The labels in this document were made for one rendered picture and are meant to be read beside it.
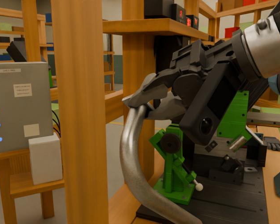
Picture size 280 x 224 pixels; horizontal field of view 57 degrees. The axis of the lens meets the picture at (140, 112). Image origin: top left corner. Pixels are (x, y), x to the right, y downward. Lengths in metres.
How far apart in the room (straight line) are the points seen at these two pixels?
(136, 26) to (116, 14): 10.69
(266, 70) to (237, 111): 0.82
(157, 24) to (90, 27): 0.28
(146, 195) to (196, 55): 0.23
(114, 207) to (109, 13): 11.00
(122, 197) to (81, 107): 0.52
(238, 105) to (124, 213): 0.65
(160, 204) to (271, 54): 0.28
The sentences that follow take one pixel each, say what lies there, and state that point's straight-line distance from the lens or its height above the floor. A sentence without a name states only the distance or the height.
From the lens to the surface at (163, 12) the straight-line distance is 0.97.
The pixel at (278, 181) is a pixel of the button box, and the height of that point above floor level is 0.93.
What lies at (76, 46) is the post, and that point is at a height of 1.45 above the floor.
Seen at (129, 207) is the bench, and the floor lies 0.88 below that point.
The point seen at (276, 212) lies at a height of 0.90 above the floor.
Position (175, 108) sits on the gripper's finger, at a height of 1.35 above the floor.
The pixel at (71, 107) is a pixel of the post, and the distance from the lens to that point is 0.68.
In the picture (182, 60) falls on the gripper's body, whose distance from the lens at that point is 0.43.
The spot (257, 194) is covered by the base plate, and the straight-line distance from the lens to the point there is 1.14.
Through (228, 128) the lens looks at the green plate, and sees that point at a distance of 1.19.
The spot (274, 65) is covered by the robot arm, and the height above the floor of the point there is 1.42.
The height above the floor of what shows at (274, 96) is 0.78.
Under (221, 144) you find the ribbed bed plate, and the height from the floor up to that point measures 1.03.
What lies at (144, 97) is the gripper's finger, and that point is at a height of 1.37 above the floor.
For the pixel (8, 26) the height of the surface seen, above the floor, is 2.16.
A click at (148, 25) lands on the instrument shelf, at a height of 1.52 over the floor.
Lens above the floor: 1.44
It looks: 13 degrees down
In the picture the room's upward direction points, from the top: straight up
